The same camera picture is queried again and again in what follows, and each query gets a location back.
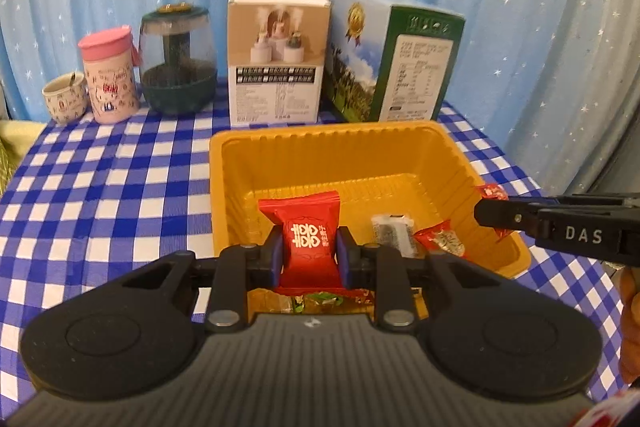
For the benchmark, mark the person's right hand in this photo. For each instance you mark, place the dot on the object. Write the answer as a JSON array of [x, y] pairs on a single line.
[[631, 322]]

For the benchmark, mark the red candy with gold print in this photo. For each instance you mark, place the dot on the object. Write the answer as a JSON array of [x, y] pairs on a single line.
[[440, 239]]

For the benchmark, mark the blue white checkered tablecloth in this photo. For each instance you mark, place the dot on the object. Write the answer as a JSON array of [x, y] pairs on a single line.
[[125, 182]]

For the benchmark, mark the cream sofa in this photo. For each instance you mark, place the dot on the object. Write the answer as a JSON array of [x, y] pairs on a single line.
[[17, 130]]

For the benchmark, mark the red candy with white print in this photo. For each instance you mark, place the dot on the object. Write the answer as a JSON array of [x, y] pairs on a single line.
[[492, 192]]

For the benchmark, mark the small grey clear packet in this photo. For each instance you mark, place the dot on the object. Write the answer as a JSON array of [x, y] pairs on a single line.
[[392, 232]]

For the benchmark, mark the brown candy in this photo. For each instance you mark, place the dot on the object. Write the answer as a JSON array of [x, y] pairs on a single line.
[[275, 303]]

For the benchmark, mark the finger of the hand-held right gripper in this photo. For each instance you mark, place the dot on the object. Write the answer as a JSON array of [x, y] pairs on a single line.
[[505, 214]]

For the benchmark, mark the dark green clear humidifier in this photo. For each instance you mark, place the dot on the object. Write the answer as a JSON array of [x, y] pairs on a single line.
[[177, 67]]

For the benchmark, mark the white product box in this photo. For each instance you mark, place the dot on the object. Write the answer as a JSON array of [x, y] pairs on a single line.
[[275, 57]]

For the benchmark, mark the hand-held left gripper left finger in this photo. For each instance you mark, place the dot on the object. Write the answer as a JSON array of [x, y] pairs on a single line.
[[275, 257]]

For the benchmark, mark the red packet with white symbol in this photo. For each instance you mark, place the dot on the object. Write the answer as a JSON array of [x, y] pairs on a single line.
[[307, 242]]

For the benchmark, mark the green carton with white label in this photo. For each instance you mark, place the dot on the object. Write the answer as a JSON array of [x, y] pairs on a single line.
[[390, 57]]

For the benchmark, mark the yellow plastic tray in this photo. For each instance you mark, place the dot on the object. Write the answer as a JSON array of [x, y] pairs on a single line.
[[350, 162]]

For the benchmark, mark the metal spoon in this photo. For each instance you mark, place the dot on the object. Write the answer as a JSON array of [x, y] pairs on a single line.
[[75, 80]]

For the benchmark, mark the green zigzag pillow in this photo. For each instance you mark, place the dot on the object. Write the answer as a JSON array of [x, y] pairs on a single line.
[[4, 164]]

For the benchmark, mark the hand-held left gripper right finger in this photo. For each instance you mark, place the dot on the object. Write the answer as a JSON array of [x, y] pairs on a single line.
[[343, 259]]

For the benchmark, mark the pink lidded cartoon cup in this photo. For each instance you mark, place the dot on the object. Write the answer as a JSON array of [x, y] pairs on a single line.
[[110, 82]]

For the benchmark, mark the small white patterned cup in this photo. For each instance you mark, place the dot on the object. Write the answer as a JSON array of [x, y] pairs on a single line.
[[65, 102]]

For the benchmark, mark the green wrapped candy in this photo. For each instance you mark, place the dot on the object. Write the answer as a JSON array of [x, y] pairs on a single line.
[[320, 300]]

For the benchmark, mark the red white printed cloth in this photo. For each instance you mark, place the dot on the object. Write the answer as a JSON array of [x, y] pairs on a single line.
[[612, 412]]

